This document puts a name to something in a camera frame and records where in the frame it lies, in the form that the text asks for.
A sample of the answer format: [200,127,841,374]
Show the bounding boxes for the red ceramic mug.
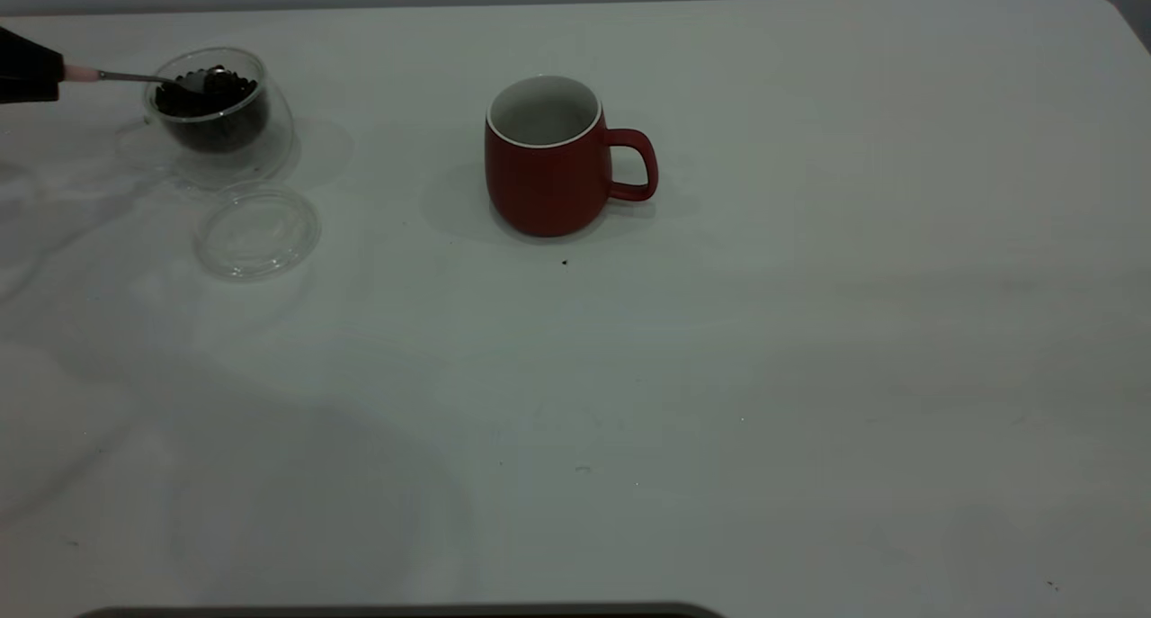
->
[485,76,659,238]

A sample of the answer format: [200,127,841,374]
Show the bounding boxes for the pink handled metal spoon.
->
[63,64,236,95]

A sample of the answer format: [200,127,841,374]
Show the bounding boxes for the clear glass cup with handle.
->
[115,47,296,190]

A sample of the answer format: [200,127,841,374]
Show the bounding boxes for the clear glass lid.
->
[195,184,322,282]

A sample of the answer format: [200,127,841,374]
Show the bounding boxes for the dark coffee beans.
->
[155,66,269,154]

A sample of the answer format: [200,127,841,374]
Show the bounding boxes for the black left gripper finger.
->
[0,26,66,72]
[0,69,66,104]

